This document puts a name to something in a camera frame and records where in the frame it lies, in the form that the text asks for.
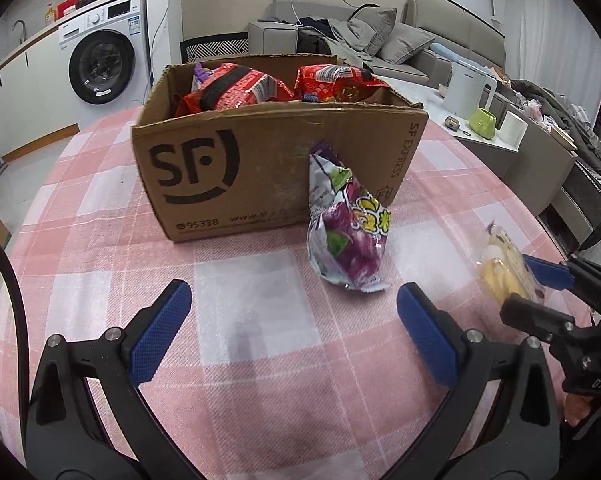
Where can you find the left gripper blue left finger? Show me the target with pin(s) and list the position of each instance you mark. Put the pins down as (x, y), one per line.
(153, 328)

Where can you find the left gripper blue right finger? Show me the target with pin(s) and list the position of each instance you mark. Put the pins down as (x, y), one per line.
(435, 335)

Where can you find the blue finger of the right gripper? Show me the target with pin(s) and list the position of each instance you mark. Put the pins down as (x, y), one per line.
(554, 275)
(535, 320)

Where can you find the clear yellow biscuit pack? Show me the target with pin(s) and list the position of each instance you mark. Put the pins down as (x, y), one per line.
(503, 269)

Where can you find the purple grape candy bag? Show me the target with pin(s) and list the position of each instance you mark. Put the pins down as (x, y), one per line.
(348, 227)

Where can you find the red black snack packet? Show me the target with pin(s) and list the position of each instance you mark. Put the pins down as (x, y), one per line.
(233, 86)

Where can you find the small red barcode packet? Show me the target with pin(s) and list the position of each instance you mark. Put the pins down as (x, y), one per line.
(321, 83)

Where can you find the person's right hand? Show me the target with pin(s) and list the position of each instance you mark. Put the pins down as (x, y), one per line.
(577, 408)

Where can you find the marble coffee table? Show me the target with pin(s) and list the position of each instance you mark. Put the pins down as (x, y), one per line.
(495, 154)

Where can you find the pink plaid tablecloth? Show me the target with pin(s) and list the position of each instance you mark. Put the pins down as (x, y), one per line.
(275, 374)

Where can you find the green mug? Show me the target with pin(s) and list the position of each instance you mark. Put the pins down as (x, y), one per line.
(483, 123)

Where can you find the metal tea strainer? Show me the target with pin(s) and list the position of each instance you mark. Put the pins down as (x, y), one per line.
(454, 125)

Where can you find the brown SF cardboard box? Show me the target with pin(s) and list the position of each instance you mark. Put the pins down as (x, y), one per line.
(211, 168)

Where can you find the white electric kettle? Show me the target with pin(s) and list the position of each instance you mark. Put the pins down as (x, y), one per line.
(466, 88)

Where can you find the grey sofa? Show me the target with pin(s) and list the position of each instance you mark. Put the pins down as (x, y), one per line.
(459, 34)

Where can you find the grey sofa cushion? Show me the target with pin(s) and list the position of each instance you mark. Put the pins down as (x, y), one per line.
(404, 42)

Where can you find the white washing machine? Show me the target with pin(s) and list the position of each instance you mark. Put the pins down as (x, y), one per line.
(107, 59)

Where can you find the grey clothes pile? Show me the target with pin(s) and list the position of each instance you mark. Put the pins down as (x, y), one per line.
(347, 40)

